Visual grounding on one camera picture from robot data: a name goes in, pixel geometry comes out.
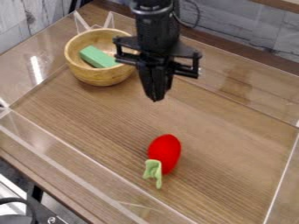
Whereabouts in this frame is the black cable under table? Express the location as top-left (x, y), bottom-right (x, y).
top-left (0, 197), bottom-right (40, 224)

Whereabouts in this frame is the brown wooden bowl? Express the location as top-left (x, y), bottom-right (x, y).
top-left (64, 28), bottom-right (136, 87)

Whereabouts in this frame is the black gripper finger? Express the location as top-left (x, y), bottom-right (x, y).
top-left (155, 65), bottom-right (173, 101)
top-left (137, 64), bottom-right (157, 101)

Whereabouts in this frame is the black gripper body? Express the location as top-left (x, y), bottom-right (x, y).
top-left (113, 8), bottom-right (201, 79)

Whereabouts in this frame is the green rectangular block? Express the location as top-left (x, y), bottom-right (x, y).
top-left (78, 45), bottom-right (118, 68)

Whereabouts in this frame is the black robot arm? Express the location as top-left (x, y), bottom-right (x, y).
top-left (113, 0), bottom-right (201, 102)

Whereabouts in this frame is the black table leg bracket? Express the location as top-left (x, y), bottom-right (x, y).
top-left (26, 183), bottom-right (77, 224)

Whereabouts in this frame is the red plush radish toy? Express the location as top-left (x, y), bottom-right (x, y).
top-left (143, 134), bottom-right (183, 189)

